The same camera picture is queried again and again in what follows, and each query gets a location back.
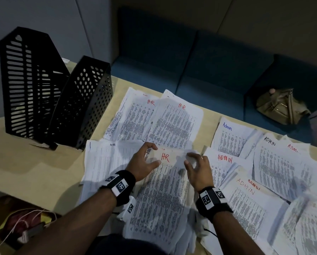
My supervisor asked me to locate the person's right forearm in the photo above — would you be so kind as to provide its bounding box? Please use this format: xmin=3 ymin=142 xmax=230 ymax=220
xmin=211 ymin=210 xmax=258 ymax=255

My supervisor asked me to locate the black wristband with marker tags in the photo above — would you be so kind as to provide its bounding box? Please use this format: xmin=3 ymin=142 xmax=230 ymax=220
xmin=99 ymin=170 xmax=137 ymax=207
xmin=196 ymin=186 xmax=234 ymax=221

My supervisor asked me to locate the black perforated magazine file holder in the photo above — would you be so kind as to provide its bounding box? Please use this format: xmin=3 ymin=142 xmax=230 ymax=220
xmin=47 ymin=56 xmax=114 ymax=151

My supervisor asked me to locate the person's left forearm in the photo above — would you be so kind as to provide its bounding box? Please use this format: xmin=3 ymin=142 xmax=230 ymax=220
xmin=15 ymin=186 xmax=117 ymax=255

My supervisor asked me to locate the black slotted magazine file holder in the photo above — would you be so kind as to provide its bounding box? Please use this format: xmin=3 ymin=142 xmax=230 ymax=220
xmin=0 ymin=26 xmax=71 ymax=140

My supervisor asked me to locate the cardboard box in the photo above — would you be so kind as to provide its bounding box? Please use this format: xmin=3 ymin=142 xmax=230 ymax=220
xmin=0 ymin=195 xmax=64 ymax=255

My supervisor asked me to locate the white cable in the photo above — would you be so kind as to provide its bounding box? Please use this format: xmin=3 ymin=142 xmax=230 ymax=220
xmin=0 ymin=208 xmax=57 ymax=255

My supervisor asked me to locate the spread of printed paper sheets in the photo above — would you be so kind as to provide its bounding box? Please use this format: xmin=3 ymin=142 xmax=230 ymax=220
xmin=80 ymin=87 xmax=317 ymax=255

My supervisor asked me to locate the person's left hand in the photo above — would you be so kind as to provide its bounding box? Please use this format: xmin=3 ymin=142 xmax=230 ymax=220
xmin=125 ymin=142 xmax=162 ymax=182

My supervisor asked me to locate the beige handbag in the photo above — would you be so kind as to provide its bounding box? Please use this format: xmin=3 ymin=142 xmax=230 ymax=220
xmin=256 ymin=88 xmax=311 ymax=126

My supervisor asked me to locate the person's dark clothing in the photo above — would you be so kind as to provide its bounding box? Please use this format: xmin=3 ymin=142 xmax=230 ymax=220
xmin=91 ymin=233 xmax=193 ymax=255

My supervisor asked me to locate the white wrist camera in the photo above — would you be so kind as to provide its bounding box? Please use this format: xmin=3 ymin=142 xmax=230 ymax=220
xmin=194 ymin=210 xmax=218 ymax=238
xmin=116 ymin=195 xmax=138 ymax=223

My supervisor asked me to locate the person's right hand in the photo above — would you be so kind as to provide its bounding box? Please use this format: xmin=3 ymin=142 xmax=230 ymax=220
xmin=184 ymin=152 xmax=215 ymax=193

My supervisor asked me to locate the dark blue sofa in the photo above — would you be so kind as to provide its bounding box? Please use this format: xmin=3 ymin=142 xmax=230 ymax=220
xmin=110 ymin=7 xmax=317 ymax=144

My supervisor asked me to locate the printed sheet with red heading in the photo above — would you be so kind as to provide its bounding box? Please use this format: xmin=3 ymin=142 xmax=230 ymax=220
xmin=123 ymin=147 xmax=201 ymax=255

